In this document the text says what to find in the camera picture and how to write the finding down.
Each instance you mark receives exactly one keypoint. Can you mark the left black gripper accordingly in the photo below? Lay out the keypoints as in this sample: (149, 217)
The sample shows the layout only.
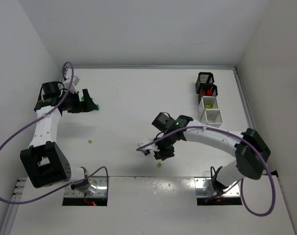
(82, 104)

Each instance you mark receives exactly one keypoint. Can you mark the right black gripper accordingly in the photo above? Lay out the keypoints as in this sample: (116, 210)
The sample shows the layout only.
(164, 151)

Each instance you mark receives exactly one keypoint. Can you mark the red lego brick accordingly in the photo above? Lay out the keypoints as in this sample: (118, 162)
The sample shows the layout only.
(207, 93)

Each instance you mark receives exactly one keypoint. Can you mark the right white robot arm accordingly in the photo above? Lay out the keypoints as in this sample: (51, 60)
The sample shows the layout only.
(185, 128)

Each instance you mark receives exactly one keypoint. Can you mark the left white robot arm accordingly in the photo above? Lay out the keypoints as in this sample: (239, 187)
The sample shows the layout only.
(43, 160)

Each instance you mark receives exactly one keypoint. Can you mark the near white mesh container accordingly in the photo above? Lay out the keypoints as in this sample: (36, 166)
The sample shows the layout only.
(212, 117)

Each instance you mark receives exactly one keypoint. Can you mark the white mesh container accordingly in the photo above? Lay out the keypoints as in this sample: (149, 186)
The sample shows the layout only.
(212, 117)
(206, 103)

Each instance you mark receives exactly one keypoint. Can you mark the black mesh container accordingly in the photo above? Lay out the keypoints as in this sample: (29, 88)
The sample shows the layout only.
(208, 89)
(203, 77)

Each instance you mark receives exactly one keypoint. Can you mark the far black mesh container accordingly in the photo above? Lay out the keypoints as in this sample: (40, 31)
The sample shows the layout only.
(203, 77)

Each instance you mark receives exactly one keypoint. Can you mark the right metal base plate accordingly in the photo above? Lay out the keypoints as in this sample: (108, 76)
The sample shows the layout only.
(204, 190)

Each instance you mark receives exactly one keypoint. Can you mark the metal base plate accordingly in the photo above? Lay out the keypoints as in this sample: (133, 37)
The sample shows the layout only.
(94, 187)
(204, 190)

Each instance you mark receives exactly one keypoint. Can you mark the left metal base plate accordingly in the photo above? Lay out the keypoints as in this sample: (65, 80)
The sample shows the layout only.
(94, 187)

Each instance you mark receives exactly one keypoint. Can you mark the right aluminium frame rail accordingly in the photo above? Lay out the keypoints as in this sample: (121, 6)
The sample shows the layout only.
(246, 102)

